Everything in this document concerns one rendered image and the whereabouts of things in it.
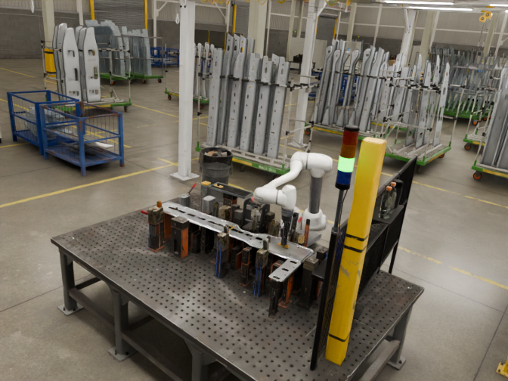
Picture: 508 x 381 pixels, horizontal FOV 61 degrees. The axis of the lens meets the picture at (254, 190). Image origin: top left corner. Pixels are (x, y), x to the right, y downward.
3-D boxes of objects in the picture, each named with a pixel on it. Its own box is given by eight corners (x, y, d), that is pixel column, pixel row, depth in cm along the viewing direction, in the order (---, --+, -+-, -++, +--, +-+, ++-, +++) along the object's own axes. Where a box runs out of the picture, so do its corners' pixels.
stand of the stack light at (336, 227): (324, 240, 210) (342, 125, 190) (329, 235, 216) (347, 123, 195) (338, 244, 207) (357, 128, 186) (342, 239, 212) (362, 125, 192)
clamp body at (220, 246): (211, 275, 319) (213, 234, 307) (221, 268, 329) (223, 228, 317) (221, 280, 315) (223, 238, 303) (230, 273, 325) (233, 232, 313)
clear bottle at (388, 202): (376, 218, 260) (382, 187, 253) (379, 214, 266) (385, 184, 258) (387, 220, 257) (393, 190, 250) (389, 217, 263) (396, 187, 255)
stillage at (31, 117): (13, 140, 841) (6, 91, 807) (53, 135, 899) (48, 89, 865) (41, 155, 771) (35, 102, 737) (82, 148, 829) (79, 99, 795)
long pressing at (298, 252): (150, 209, 352) (150, 208, 351) (168, 201, 370) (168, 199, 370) (301, 264, 288) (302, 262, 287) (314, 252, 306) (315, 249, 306)
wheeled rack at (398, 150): (421, 175, 832) (442, 83, 769) (373, 163, 888) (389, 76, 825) (448, 158, 975) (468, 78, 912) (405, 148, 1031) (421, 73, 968)
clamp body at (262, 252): (248, 294, 301) (252, 251, 288) (257, 286, 310) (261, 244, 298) (259, 299, 297) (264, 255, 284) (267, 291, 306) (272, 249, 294)
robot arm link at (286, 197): (295, 205, 300) (277, 202, 302) (298, 184, 294) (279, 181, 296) (294, 211, 290) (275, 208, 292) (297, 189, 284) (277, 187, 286)
